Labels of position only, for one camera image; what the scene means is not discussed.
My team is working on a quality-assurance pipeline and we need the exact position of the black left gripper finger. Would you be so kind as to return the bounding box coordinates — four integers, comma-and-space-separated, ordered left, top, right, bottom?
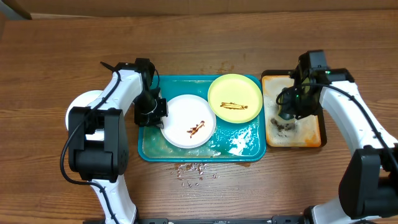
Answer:
134, 107, 164, 129
154, 87, 168, 118

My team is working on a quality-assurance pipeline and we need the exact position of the green yellow sponge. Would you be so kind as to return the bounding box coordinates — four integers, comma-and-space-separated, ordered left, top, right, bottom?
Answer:
278, 111, 295, 121

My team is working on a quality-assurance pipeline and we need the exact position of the white plate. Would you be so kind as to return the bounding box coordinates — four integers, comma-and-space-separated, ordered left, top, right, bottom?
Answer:
161, 95, 216, 149
65, 90, 104, 141

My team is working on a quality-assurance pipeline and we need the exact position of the white plate front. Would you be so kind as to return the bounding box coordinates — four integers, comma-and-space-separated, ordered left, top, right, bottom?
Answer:
65, 90, 104, 141

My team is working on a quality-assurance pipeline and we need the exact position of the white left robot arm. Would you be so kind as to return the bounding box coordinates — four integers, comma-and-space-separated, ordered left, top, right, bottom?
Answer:
60, 58, 168, 223

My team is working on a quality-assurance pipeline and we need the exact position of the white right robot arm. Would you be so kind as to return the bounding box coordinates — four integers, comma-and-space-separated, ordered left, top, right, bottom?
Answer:
261, 67, 397, 223

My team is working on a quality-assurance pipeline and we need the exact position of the orange soapy tray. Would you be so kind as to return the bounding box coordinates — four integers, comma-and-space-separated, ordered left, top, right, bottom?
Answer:
261, 70, 327, 147

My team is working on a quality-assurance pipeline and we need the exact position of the teal plastic tray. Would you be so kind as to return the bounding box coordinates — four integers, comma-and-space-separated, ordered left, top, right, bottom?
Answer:
137, 75, 266, 163

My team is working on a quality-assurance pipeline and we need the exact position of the yellow-green plate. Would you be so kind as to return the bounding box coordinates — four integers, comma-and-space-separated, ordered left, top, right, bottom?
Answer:
208, 74, 262, 124

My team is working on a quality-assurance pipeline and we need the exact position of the cardboard back panel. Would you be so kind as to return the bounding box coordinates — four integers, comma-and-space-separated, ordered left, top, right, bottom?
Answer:
18, 0, 397, 17

